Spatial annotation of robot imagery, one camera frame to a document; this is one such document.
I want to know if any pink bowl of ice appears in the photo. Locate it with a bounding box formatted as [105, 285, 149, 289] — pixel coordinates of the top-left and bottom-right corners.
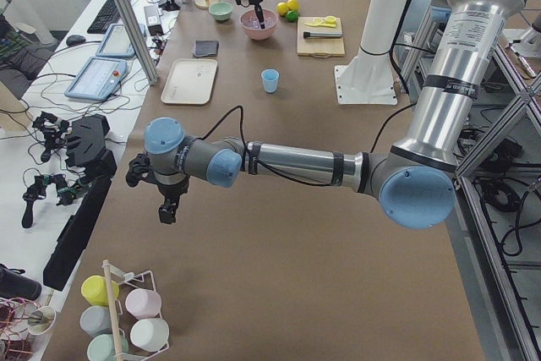
[239, 9, 278, 41]

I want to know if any light blue plastic cup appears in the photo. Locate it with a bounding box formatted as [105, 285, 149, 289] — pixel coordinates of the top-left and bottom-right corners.
[260, 68, 280, 94]

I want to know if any pink cup on rack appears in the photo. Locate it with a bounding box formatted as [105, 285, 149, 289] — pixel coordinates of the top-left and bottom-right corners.
[125, 288, 162, 320]

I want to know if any yellow cup on rack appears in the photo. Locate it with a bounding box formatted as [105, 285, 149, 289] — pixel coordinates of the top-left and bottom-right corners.
[80, 275, 108, 307]

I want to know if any white cup on rack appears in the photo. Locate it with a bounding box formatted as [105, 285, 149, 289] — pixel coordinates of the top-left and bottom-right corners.
[130, 318, 170, 352]

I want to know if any grey cup on rack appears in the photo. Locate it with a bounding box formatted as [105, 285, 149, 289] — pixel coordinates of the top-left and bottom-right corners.
[79, 305, 112, 337]

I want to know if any green cup on rack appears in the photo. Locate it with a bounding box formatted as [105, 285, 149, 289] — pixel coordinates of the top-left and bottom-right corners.
[86, 334, 116, 361]

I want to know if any yellow lemon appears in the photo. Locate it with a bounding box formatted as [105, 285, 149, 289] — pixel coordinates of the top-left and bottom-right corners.
[276, 2, 290, 16]
[287, 0, 300, 12]

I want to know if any green lime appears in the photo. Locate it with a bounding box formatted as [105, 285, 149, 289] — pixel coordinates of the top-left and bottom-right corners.
[285, 10, 299, 23]

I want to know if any mint green bowl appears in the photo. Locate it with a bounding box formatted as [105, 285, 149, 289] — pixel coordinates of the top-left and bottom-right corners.
[208, 2, 233, 22]

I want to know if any grey folded cloth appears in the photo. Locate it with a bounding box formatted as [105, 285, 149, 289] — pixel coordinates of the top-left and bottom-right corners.
[192, 40, 219, 57]

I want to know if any bamboo cutting board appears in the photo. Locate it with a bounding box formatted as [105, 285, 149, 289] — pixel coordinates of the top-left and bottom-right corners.
[297, 16, 346, 57]

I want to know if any long black box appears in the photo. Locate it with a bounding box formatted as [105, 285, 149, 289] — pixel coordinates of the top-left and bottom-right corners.
[42, 177, 112, 291]

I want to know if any cream plastic tray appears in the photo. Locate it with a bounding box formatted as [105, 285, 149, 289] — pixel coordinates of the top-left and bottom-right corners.
[161, 58, 218, 106]

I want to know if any black gripper stand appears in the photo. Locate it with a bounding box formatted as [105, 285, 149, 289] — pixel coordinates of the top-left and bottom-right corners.
[65, 114, 117, 178]

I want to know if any blue teach pendant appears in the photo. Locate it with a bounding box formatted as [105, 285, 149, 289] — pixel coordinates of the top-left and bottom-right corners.
[96, 23, 135, 59]
[64, 57, 128, 101]

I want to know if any black keyboard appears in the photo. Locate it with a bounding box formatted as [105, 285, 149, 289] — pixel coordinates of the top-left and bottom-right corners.
[86, 0, 122, 35]

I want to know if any black computer mouse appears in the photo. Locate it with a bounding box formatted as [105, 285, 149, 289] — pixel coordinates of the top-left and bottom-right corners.
[65, 35, 86, 47]

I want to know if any white wire cup rack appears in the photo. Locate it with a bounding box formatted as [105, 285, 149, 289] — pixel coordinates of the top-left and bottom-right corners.
[102, 260, 170, 360]

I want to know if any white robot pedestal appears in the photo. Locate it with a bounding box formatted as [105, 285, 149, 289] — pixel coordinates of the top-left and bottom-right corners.
[335, 0, 407, 105]

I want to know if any aluminium frame post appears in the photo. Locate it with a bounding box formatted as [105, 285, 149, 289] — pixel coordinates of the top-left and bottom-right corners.
[114, 0, 158, 85]

